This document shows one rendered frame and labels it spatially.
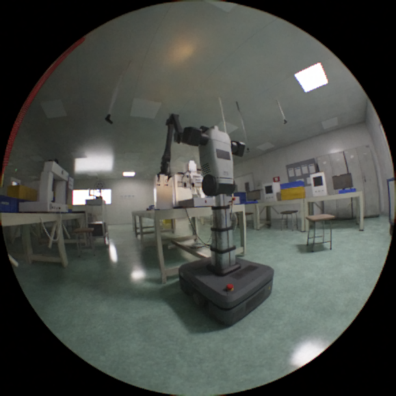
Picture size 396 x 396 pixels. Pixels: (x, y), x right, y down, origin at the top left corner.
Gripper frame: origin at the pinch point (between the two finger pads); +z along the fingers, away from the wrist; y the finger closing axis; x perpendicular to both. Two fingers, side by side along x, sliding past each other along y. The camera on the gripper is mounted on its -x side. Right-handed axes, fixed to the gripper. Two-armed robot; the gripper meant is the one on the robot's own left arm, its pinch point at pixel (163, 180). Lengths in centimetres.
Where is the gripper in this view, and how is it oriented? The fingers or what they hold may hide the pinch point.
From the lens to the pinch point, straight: 144.9
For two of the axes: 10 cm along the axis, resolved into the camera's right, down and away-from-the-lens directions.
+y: -8.5, 0.2, -5.3
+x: 4.9, 4.1, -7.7
